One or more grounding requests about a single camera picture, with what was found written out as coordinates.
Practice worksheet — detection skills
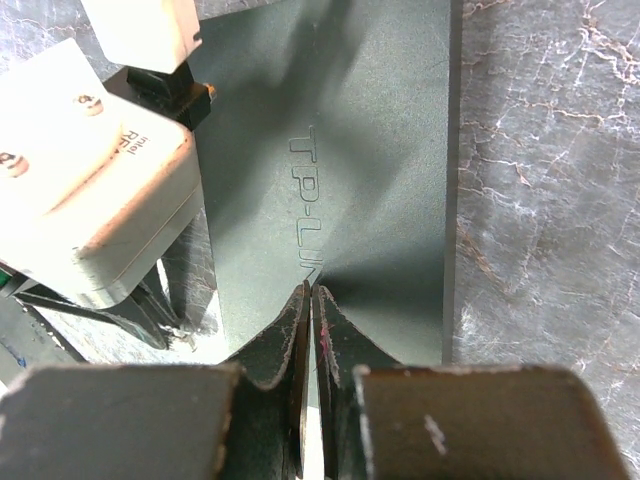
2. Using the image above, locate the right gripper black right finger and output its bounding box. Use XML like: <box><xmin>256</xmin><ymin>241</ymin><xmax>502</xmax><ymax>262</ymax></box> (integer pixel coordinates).
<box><xmin>311</xmin><ymin>285</ymin><xmax>628</xmax><ymax>479</ymax></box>

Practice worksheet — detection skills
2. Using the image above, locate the black network switch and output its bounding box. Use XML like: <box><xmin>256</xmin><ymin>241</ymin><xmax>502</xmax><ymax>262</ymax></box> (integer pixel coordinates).
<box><xmin>190</xmin><ymin>1</ymin><xmax>462</xmax><ymax>365</ymax></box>

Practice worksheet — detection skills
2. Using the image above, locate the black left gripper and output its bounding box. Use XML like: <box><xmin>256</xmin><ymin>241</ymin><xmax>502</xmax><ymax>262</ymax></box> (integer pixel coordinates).
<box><xmin>103</xmin><ymin>61</ymin><xmax>215</xmax><ymax>131</ymax></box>

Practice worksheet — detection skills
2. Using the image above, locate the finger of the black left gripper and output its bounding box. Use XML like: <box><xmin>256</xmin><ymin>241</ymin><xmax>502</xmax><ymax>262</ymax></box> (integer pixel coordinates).
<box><xmin>14</xmin><ymin>266</ymin><xmax>180</xmax><ymax>350</ymax></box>

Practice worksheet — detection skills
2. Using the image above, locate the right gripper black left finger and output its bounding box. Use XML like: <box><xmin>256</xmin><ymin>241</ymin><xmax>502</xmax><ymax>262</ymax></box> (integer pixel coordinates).
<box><xmin>1</xmin><ymin>283</ymin><xmax>310</xmax><ymax>479</ymax></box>

